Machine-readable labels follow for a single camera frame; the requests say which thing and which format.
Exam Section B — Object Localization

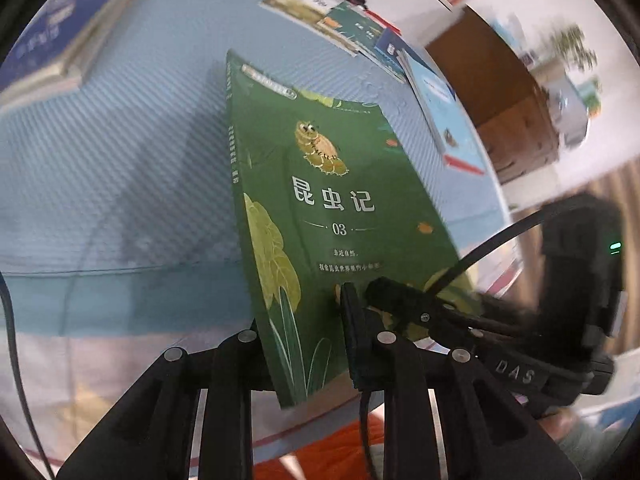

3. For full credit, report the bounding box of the green insect book 03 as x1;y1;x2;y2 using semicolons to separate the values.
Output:
226;52;459;408

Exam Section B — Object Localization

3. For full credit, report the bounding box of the stack of organized books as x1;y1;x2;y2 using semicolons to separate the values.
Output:
1;0;131;113

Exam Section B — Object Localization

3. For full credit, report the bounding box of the blue quilted table mat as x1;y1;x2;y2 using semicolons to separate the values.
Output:
1;0;509;464

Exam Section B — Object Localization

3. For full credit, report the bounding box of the brown wooden cabinet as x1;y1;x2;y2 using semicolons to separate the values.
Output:
425;6;559;184

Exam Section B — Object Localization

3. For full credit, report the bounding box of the light blue red-edged book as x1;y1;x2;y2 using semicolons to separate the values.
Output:
397;49;490;177

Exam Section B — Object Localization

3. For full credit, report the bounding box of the royal blue book underneath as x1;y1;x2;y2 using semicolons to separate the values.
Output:
375;28;456;102

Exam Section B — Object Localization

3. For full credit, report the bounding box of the red tassel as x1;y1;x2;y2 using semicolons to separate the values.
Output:
364;9;401;36

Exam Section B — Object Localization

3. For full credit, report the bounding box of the dark teal insect book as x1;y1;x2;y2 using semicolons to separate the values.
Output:
318;2;406;82

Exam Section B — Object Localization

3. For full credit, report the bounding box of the black cable left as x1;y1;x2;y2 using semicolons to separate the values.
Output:
0;271;57;480

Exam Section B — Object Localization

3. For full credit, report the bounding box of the black cable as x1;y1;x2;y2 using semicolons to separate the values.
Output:
357;199;597;480
0;271;57;480

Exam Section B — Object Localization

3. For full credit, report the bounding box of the black cable right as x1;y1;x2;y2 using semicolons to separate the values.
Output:
357;199;597;480

